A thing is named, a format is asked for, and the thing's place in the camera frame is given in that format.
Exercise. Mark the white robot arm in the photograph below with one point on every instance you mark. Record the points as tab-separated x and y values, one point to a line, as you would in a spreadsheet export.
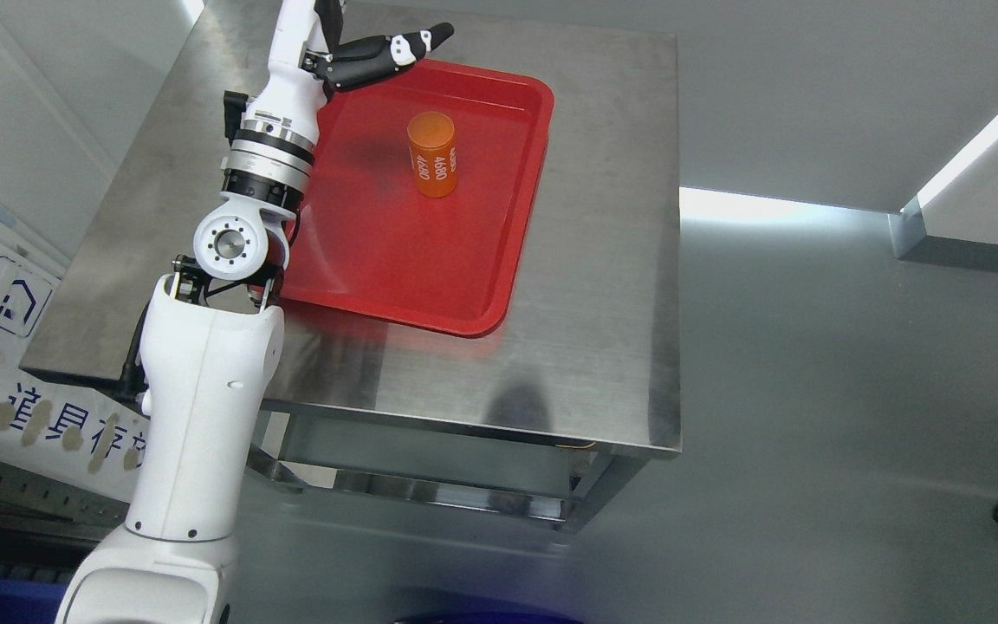
210	338

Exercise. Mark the white printed sign board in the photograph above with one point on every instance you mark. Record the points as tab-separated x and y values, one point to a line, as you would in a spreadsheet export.
69	433

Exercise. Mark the orange cylindrical capacitor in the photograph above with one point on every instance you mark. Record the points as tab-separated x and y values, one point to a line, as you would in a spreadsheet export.
432	141

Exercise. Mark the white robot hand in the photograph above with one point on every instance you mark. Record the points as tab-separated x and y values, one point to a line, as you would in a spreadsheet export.
293	95

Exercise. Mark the red plastic tray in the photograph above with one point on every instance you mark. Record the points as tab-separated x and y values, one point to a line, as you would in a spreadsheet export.
370	243

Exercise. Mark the stainless steel desk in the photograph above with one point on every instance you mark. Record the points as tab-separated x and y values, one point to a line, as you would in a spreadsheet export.
550	415

